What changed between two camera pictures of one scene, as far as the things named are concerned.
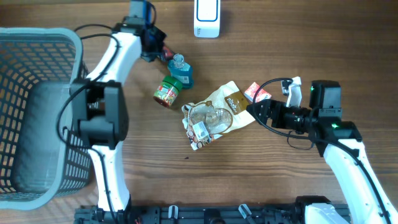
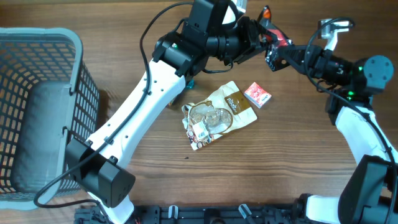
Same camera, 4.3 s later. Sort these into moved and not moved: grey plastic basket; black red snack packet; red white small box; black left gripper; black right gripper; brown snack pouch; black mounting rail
Moved: black right gripper; black red snack packet; black left gripper
Not moved: brown snack pouch; grey plastic basket; red white small box; black mounting rail
